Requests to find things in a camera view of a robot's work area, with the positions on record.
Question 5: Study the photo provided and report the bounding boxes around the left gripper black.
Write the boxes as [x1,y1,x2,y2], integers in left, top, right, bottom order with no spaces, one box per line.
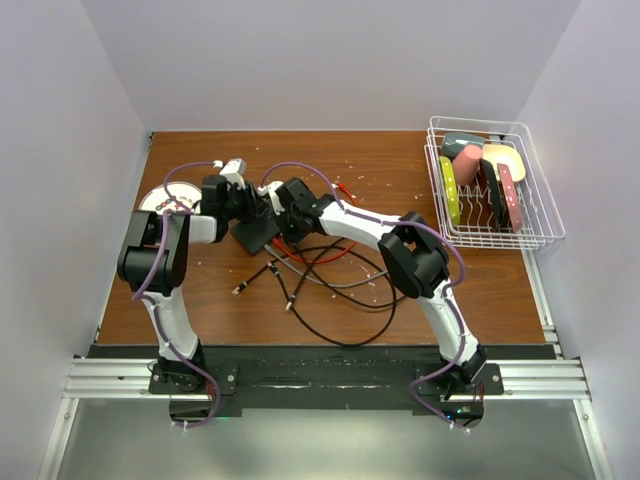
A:
[223,183,271,223]

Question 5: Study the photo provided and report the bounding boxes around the black network switch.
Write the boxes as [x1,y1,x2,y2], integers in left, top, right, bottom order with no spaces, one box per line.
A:
[231,217,280,256]

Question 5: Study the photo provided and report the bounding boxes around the grey ethernet cable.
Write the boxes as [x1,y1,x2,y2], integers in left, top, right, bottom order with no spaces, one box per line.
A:
[264,244,389,290]

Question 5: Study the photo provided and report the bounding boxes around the red ethernet cable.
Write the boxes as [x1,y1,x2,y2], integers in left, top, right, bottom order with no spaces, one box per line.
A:
[272,180,359,265]

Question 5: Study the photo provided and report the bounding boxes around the black cable loop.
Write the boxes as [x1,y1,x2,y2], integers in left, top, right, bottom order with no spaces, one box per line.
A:
[230,239,399,347]
[267,239,416,314]

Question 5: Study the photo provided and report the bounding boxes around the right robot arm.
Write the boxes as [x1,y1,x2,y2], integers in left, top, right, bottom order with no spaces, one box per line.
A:
[266,178,488,393]

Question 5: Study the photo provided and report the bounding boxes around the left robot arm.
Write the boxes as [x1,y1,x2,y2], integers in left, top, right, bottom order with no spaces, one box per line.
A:
[117,174,269,392]

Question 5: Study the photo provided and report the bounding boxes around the white patterned plate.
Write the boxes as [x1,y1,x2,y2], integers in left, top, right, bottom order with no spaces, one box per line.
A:
[138,181,202,215]

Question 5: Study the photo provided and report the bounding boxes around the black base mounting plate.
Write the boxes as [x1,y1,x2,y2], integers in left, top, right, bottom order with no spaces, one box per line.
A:
[149,343,505,432]

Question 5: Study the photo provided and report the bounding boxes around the yellow-green plate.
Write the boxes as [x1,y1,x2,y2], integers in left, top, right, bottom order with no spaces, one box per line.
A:
[439,156,460,226]

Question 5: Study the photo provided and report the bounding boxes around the dark teal bowl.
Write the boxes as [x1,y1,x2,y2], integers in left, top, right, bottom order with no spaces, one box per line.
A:
[440,132,485,159]

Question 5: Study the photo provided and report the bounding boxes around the pink cup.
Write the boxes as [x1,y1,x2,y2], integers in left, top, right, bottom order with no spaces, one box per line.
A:
[452,145,483,186]

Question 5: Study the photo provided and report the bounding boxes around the cream square plate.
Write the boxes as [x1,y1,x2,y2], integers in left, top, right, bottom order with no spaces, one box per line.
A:
[483,143,526,182]

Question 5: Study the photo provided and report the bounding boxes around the red dotted plate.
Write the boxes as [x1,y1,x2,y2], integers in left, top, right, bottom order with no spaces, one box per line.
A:
[497,163,523,233]

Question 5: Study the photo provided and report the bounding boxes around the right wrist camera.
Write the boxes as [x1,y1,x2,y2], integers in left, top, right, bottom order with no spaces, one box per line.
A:
[257,181,285,215]

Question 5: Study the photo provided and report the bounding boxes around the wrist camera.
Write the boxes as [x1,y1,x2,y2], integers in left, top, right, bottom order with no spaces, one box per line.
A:
[257,181,285,215]
[213,158,247,188]

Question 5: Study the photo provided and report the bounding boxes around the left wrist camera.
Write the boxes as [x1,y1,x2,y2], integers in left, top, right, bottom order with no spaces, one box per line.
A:
[213,158,247,188]

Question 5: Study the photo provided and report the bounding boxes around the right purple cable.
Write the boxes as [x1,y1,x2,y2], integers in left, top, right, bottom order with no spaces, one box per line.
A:
[260,160,474,431]

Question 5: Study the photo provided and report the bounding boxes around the purple cable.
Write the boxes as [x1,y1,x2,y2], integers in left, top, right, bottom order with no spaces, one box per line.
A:
[132,159,224,429]
[260,160,474,431]

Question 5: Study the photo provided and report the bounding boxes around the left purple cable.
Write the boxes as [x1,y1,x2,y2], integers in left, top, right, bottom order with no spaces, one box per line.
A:
[132,159,224,429]

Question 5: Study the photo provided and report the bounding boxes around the white wire dish rack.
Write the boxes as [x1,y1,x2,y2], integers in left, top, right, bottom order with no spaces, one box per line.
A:
[425,116,565,250]

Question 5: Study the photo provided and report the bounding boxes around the aluminium frame rail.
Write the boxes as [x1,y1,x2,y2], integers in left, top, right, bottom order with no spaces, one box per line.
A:
[37,249,614,480]

